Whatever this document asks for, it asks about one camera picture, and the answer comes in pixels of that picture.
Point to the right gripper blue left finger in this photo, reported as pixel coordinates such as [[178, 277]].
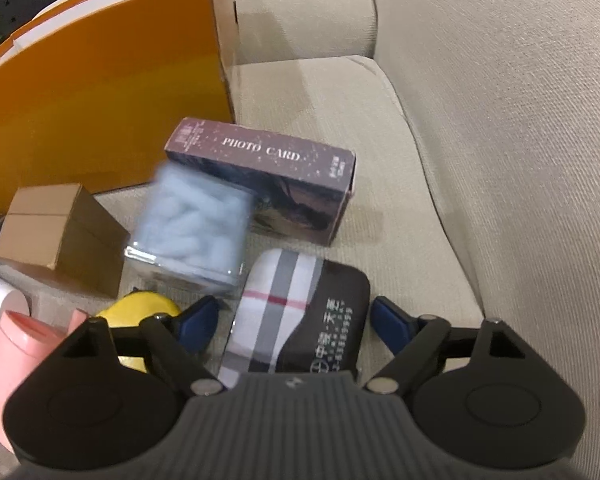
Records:
[[176, 346]]

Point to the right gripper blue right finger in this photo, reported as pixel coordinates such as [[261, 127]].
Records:
[[415, 343]]

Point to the yellow tape measure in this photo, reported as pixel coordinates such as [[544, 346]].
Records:
[[137, 305]]

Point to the black plaid zip case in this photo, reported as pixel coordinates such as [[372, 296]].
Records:
[[297, 314]]

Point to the pink cup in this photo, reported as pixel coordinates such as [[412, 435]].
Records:
[[24, 343]]

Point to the purple photo card box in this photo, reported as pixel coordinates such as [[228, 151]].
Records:
[[302, 187]]

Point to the clear box of cotton swabs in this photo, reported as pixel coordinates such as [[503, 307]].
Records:
[[192, 231]]

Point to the small brown cardboard box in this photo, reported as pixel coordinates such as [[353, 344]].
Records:
[[61, 236]]

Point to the beige sofa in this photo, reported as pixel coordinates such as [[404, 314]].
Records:
[[476, 130]]

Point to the orange storage box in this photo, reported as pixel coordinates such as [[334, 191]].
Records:
[[90, 90]]

